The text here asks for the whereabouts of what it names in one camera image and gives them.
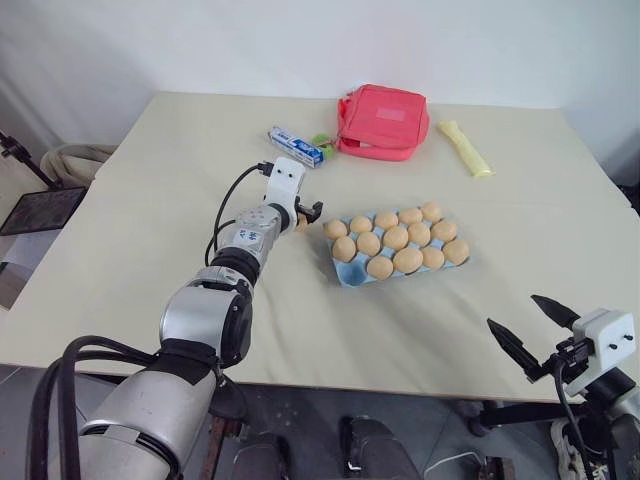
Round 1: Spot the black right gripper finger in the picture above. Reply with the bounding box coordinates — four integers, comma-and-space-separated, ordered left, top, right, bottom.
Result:
530, 294, 582, 329
487, 318, 542, 382

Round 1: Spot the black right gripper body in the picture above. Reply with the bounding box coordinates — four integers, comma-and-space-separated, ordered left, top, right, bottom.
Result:
524, 337, 592, 386

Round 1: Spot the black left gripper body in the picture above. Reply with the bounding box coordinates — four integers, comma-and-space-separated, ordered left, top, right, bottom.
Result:
294, 198, 325, 225

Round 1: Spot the light blue plastic egg tray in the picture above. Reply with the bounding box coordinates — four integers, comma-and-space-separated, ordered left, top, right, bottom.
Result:
319, 207, 474, 290

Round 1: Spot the blue white toothpaste box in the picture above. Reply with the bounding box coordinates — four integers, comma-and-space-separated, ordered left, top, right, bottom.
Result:
266, 125, 326, 170

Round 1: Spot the black metal stand bar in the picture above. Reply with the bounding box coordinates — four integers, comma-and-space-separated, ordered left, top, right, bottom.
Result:
469, 399, 566, 437

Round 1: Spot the small green object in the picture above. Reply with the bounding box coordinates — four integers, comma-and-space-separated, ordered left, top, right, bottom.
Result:
310, 131, 337, 156

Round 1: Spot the white laced sneaker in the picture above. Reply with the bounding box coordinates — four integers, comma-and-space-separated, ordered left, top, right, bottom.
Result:
549, 418, 587, 479

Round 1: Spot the red fabric pouch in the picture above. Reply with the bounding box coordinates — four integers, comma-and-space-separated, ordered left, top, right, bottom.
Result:
335, 83, 432, 164

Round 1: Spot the pale yellow rolled plastic bag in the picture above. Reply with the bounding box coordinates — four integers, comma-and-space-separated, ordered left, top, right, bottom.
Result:
438, 119, 495, 179

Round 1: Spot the dark rounded shape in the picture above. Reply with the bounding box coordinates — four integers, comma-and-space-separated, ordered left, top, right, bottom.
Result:
232, 432, 291, 480
339, 414, 419, 480

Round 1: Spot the black flat panel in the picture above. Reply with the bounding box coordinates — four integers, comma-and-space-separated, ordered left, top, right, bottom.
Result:
0, 187, 87, 237

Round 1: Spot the black tripod stand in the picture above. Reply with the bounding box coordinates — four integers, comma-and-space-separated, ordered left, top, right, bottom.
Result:
0, 130, 64, 191

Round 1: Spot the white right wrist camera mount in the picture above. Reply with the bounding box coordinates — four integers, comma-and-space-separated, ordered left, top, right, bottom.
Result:
567, 308, 636, 401

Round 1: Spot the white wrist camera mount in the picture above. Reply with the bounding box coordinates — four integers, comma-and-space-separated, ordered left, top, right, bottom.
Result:
263, 156, 307, 221
567, 308, 636, 401

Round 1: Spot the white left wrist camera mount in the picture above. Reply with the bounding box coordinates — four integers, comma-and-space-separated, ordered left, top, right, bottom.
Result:
263, 156, 307, 221

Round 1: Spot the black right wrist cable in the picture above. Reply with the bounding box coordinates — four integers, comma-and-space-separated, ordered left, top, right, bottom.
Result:
552, 357, 597, 480

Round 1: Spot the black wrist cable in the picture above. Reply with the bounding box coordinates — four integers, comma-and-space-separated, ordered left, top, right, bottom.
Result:
552, 357, 597, 480
204, 160, 274, 269

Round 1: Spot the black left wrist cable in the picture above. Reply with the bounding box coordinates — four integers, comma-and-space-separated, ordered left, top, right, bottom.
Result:
204, 160, 274, 269

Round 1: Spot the white coiled hose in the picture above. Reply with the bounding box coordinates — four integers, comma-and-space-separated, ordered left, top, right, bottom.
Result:
39, 143, 119, 189

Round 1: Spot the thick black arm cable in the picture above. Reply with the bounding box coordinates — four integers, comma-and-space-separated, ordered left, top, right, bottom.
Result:
52, 347, 161, 480
27, 335, 161, 480

